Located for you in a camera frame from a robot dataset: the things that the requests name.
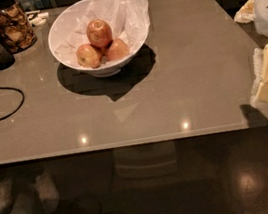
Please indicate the glass jar of dried chips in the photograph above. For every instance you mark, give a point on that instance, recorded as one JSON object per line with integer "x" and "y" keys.
{"x": 16, "y": 32}

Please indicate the white ceramic bowl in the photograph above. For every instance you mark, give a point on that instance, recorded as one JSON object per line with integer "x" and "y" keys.
{"x": 63, "y": 25}

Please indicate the white tissue paper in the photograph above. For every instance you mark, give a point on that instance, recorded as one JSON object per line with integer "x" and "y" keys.
{"x": 115, "y": 10}

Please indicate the small white items on table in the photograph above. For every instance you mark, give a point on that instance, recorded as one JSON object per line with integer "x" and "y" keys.
{"x": 37, "y": 19}

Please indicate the right white shoe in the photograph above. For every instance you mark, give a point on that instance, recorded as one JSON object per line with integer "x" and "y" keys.
{"x": 48, "y": 193}

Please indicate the white shoe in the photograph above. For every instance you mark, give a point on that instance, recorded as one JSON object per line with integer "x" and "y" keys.
{"x": 48, "y": 193}
{"x": 6, "y": 198}

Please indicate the red apple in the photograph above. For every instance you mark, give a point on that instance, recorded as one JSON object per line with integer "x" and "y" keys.
{"x": 88, "y": 56}
{"x": 117, "y": 50}
{"x": 99, "y": 33}

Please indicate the left white shoe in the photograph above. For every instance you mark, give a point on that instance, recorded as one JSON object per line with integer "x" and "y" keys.
{"x": 6, "y": 198}

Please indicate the yellowish cloth at table edge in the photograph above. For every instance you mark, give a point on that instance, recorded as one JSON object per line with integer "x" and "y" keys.
{"x": 246, "y": 13}

